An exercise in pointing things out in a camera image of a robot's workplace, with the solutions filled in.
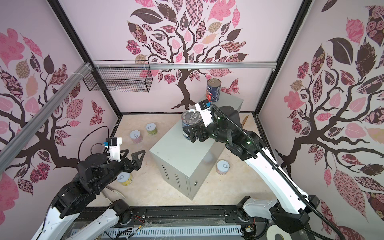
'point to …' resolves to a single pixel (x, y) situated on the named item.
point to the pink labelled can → (222, 167)
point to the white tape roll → (273, 230)
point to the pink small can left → (136, 136)
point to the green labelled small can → (151, 128)
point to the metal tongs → (116, 192)
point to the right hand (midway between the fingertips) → (192, 122)
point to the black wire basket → (122, 80)
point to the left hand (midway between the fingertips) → (137, 154)
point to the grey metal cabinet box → (185, 164)
